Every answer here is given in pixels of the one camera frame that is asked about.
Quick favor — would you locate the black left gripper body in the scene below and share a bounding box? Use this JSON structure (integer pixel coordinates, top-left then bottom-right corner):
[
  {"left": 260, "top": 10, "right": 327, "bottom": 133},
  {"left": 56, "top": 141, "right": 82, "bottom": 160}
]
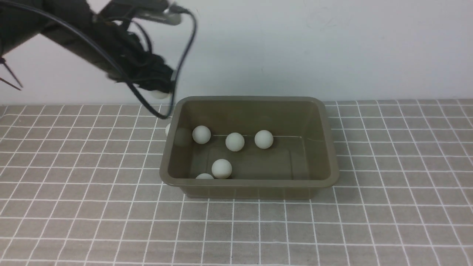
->
[{"left": 108, "top": 33, "right": 173, "bottom": 93}]

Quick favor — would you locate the grey checked tablecloth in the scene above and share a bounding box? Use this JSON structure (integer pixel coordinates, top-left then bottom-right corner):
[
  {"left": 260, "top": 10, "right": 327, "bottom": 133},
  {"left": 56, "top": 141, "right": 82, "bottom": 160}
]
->
[{"left": 0, "top": 99, "right": 473, "bottom": 266}]

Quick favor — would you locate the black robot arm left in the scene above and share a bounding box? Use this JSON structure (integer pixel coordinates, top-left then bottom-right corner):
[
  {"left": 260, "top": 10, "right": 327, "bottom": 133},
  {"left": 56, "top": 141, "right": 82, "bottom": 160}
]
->
[{"left": 0, "top": 0, "right": 173, "bottom": 93}]

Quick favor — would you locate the black camera cable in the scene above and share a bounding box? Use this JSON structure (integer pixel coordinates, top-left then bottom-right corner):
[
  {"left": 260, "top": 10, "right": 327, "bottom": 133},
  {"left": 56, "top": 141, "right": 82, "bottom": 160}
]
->
[{"left": 0, "top": 0, "right": 197, "bottom": 120}]

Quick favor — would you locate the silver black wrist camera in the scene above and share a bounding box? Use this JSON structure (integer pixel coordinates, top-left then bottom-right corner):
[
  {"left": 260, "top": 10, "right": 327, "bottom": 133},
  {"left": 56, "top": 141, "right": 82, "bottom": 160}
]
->
[{"left": 99, "top": 0, "right": 182, "bottom": 25}]

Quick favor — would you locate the white ball with logo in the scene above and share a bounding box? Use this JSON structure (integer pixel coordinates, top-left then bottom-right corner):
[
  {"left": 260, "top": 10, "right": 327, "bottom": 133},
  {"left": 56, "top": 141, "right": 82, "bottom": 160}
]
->
[{"left": 196, "top": 173, "right": 214, "bottom": 180}]

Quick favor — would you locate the olive green plastic bin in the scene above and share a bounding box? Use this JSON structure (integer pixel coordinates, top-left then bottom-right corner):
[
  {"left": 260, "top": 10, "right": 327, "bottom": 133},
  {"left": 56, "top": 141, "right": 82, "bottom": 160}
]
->
[{"left": 159, "top": 96, "right": 340, "bottom": 200}]

